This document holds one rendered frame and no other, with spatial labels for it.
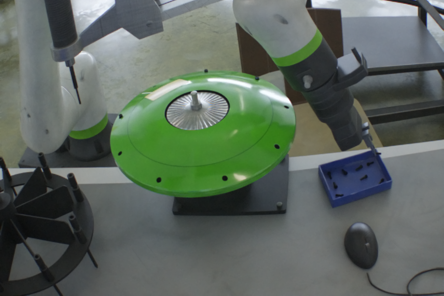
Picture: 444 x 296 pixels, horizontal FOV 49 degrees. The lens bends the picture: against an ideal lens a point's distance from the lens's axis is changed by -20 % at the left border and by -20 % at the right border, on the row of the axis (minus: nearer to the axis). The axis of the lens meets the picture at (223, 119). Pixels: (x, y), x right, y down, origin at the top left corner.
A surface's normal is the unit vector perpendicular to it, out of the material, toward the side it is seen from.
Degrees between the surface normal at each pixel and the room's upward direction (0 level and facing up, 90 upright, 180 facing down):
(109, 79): 0
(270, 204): 0
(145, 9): 90
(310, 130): 0
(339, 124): 100
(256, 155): 24
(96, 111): 90
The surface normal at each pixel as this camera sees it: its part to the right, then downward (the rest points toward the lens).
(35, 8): 0.17, 0.76
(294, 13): 0.58, 0.32
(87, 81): 0.92, 0.10
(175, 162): -0.20, -0.51
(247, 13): -0.67, 0.33
